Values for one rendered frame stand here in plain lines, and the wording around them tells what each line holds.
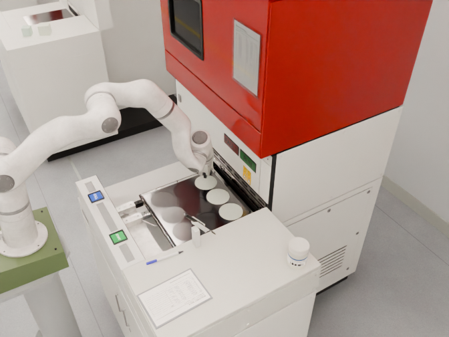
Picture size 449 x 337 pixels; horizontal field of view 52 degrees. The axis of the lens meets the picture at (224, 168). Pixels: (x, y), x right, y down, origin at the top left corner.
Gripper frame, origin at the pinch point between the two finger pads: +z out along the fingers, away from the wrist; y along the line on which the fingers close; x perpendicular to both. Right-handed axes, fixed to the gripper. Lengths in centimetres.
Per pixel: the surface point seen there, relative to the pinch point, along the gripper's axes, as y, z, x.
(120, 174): -46, 123, -89
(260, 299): 59, -31, 31
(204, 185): 7.5, -1.1, -0.4
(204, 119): -22.5, -8.4, -4.4
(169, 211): 24.2, -8.8, -11.7
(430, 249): -11, 107, 133
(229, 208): 19.1, -6.5, 13.1
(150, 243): 40.0, -14.1, -15.4
